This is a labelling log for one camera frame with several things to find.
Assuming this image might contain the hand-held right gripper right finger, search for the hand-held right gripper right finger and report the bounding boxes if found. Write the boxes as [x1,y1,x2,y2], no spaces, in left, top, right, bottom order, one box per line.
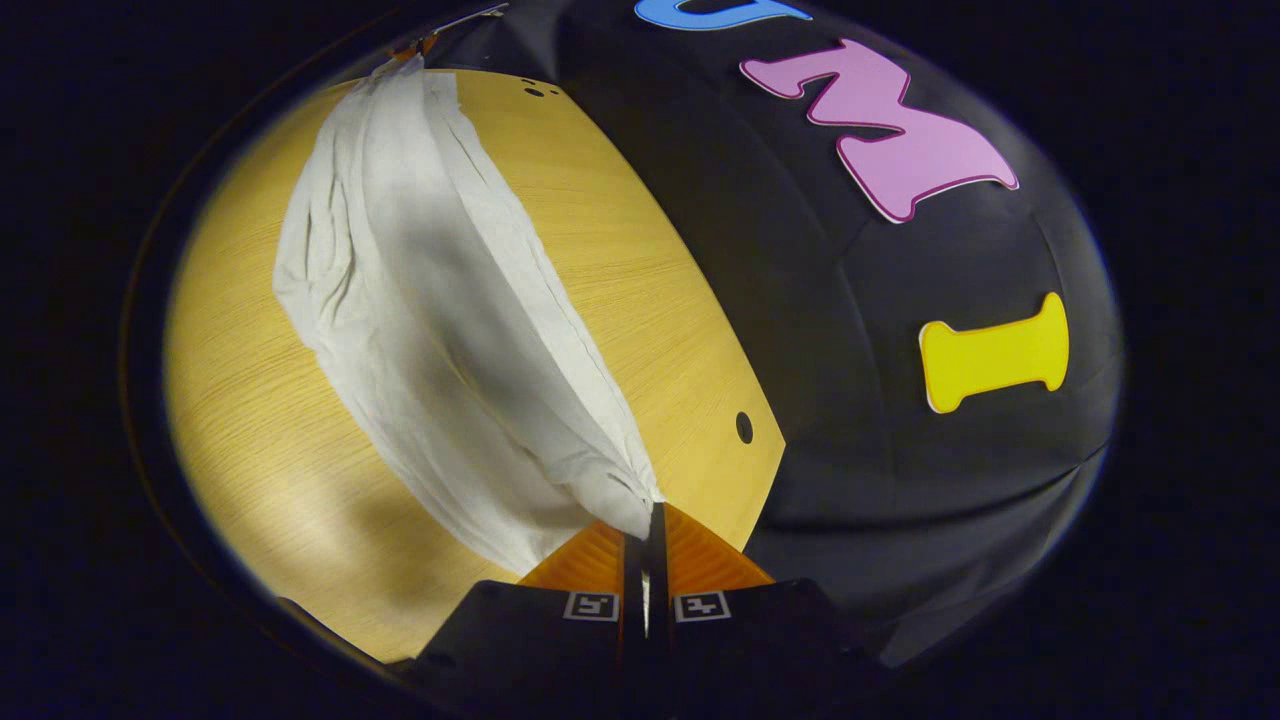
[648,503,887,701]

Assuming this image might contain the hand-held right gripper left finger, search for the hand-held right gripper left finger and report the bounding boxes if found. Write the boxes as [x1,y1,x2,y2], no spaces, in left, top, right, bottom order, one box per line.
[405,520,647,701]

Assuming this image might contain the white jeans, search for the white jeans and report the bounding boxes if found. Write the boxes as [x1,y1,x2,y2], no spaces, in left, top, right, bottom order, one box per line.
[272,55,666,576]

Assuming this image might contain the black backdrop cloth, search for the black backdrop cloth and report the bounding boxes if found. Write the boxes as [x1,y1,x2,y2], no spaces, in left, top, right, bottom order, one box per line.
[430,0,1126,671]

